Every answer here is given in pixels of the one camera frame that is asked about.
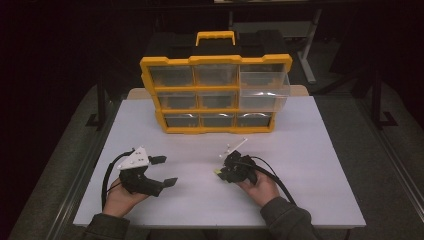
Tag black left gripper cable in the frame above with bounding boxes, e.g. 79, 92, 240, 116
100, 148, 136, 212

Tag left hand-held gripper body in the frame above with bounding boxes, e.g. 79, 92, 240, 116
116, 145, 165, 198

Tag person's left hand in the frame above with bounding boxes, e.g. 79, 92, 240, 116
101, 177, 150, 219

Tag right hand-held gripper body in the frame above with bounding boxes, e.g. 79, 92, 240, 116
218, 137, 259, 186

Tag person's right hand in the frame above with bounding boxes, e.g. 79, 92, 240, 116
235, 169, 281, 209

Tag white metal stand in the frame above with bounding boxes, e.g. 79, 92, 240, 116
227, 8, 323, 85

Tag set of clear drawers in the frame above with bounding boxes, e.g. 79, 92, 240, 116
148, 63, 275, 129

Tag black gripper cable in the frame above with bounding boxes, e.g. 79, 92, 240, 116
100, 148, 136, 212
249, 155, 298, 206

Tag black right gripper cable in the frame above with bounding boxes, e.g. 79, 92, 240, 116
249, 155, 298, 206

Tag clear plastic drawer bin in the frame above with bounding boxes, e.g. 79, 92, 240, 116
238, 63, 291, 113

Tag yellow black organizer cabinet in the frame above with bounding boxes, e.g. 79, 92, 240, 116
139, 30, 294, 135

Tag black metal stand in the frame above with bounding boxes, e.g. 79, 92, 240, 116
85, 73, 108, 132
370, 70, 399, 131

